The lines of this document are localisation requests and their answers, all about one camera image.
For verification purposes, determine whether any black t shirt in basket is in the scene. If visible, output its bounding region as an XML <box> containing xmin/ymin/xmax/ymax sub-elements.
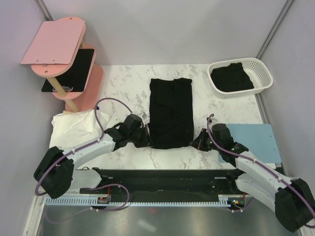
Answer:
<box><xmin>211</xmin><ymin>62</ymin><xmax>254</xmax><ymax>92</ymax></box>

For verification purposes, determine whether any light blue folding board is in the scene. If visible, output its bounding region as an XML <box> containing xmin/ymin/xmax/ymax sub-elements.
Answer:
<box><xmin>226</xmin><ymin>124</ymin><xmax>282</xmax><ymax>164</ymax></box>

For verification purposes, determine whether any black t shirt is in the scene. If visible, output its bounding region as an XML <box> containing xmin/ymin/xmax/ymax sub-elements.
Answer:
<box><xmin>148</xmin><ymin>78</ymin><xmax>194</xmax><ymax>149</ymax></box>
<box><xmin>211</xmin><ymin>62</ymin><xmax>254</xmax><ymax>92</ymax></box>

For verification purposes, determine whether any pink tiered shelf stand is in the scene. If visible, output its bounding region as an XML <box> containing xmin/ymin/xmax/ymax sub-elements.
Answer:
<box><xmin>20</xmin><ymin>17</ymin><xmax>103</xmax><ymax>113</ymax></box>

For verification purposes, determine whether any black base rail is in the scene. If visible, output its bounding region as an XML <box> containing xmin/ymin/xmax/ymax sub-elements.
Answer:
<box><xmin>78</xmin><ymin>168</ymin><xmax>287</xmax><ymax>196</ymax></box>

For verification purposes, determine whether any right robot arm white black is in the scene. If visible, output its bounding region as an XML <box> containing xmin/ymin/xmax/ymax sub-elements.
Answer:
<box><xmin>190</xmin><ymin>123</ymin><xmax>315</xmax><ymax>233</ymax></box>

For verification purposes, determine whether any white folded t shirt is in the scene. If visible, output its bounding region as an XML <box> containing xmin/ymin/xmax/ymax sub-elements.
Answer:
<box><xmin>49</xmin><ymin>110</ymin><xmax>101</xmax><ymax>149</ymax></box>

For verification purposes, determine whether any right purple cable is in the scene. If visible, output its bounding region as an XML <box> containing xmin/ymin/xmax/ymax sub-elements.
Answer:
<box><xmin>206</xmin><ymin>113</ymin><xmax>315</xmax><ymax>229</ymax></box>

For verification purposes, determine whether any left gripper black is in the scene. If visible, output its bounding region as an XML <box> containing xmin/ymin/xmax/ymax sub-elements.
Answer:
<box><xmin>128</xmin><ymin>124</ymin><xmax>154</xmax><ymax>148</ymax></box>

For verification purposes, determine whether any white plastic basket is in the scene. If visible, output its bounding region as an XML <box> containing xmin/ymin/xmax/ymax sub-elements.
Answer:
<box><xmin>207</xmin><ymin>58</ymin><xmax>273</xmax><ymax>99</ymax></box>

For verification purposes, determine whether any purple cable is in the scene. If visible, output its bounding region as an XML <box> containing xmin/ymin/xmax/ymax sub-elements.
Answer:
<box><xmin>206</xmin><ymin>113</ymin><xmax>315</xmax><ymax>229</ymax></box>
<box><xmin>35</xmin><ymin>97</ymin><xmax>135</xmax><ymax>213</ymax></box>

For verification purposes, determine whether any black clipboard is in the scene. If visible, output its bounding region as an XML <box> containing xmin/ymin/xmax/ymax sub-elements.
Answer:
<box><xmin>56</xmin><ymin>49</ymin><xmax>95</xmax><ymax>92</ymax></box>

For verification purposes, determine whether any light blue cable duct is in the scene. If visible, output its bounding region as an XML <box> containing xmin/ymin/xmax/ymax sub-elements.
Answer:
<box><xmin>45</xmin><ymin>196</ymin><xmax>235</xmax><ymax>207</ymax></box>

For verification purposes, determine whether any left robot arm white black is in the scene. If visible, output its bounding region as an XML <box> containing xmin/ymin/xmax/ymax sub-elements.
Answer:
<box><xmin>33</xmin><ymin>114</ymin><xmax>151</xmax><ymax>199</ymax></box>

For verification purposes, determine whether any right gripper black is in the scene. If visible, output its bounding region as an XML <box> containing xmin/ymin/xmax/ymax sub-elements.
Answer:
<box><xmin>189</xmin><ymin>128</ymin><xmax>222</xmax><ymax>152</ymax></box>

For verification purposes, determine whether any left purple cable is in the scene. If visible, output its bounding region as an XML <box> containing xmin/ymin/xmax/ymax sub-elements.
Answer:
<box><xmin>35</xmin><ymin>97</ymin><xmax>135</xmax><ymax>213</ymax></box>

